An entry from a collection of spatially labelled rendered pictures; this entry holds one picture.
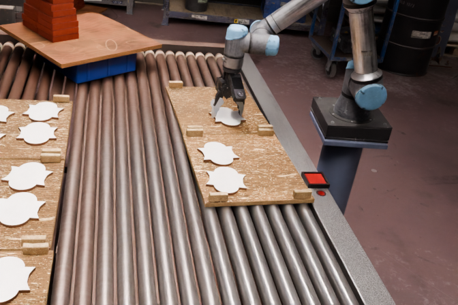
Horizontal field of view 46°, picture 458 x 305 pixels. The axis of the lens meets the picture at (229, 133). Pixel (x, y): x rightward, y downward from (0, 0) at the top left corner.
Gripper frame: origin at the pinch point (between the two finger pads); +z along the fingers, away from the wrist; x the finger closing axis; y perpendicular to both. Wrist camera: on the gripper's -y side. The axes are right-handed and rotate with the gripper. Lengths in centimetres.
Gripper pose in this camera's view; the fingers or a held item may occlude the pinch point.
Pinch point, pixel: (227, 116)
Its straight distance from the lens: 210.1
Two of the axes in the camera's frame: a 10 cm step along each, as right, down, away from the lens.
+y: -3.5, -4.9, 8.0
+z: -1.3, 8.7, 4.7
